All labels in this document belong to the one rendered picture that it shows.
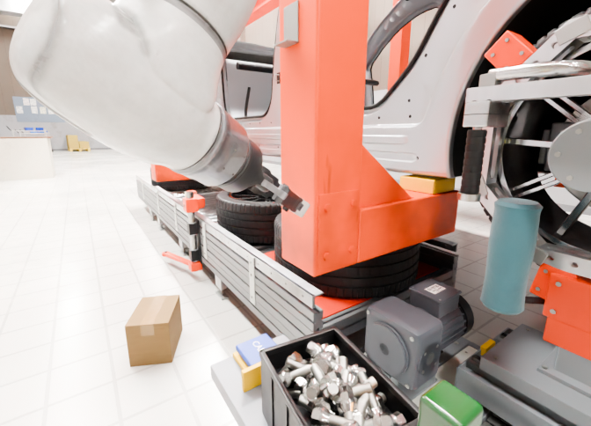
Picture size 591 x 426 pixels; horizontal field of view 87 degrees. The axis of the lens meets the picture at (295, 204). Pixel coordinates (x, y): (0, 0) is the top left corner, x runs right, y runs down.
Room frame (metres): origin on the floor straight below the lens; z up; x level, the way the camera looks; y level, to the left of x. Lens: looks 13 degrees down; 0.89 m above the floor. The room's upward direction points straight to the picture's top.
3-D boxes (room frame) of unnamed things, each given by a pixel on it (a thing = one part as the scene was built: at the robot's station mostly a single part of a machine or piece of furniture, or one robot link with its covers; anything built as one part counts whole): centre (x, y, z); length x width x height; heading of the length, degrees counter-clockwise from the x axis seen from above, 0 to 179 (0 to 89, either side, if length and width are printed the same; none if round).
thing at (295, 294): (1.92, 0.61, 0.28); 2.47 x 0.09 x 0.22; 35
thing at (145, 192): (3.56, 1.28, 0.20); 1.00 x 0.86 x 0.39; 35
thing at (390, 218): (1.05, -0.35, 0.69); 0.52 x 0.17 x 0.35; 125
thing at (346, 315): (2.14, 0.30, 0.14); 2.47 x 0.85 x 0.27; 35
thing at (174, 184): (3.65, 1.33, 0.39); 0.66 x 0.66 x 0.24
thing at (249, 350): (0.53, 0.07, 0.47); 0.07 x 0.07 x 0.02; 35
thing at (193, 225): (1.81, 0.62, 0.30); 0.09 x 0.05 x 0.50; 35
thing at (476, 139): (0.66, -0.37, 0.83); 0.04 x 0.04 x 0.16
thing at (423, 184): (1.15, -0.49, 0.71); 0.14 x 0.14 x 0.05; 35
